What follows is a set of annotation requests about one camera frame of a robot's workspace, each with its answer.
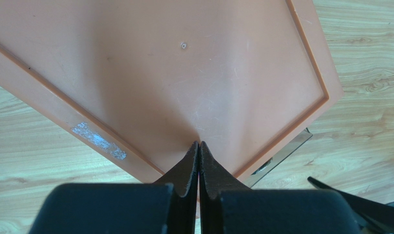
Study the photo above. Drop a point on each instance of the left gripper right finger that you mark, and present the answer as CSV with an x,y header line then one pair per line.
x,y
227,206

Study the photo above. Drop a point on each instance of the clear bottom drawer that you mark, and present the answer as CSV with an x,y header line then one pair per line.
x,y
278,158

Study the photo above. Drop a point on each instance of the orange drawer box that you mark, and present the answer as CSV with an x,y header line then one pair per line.
x,y
140,80

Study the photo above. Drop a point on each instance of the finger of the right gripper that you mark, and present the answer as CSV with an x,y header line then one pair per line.
x,y
374,216

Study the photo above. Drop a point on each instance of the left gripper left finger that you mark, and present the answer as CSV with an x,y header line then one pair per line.
x,y
166,206

